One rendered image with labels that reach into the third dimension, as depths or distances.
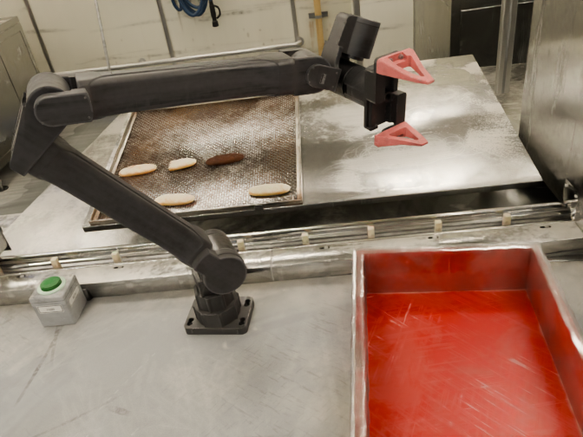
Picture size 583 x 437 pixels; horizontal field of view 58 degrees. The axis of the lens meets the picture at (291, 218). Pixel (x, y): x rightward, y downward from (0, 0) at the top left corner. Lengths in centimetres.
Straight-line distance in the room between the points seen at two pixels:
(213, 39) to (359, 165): 365
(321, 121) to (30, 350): 88
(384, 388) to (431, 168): 58
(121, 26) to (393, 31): 228
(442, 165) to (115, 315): 79
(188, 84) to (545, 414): 69
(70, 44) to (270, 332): 442
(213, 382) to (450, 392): 38
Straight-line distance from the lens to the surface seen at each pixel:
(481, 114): 146
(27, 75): 474
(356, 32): 88
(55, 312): 114
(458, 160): 130
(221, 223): 130
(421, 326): 97
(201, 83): 79
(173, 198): 128
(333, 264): 106
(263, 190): 123
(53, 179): 81
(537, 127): 133
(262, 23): 475
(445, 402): 86
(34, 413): 103
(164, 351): 101
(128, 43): 501
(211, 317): 98
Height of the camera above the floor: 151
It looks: 33 degrees down
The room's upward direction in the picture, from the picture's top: 9 degrees counter-clockwise
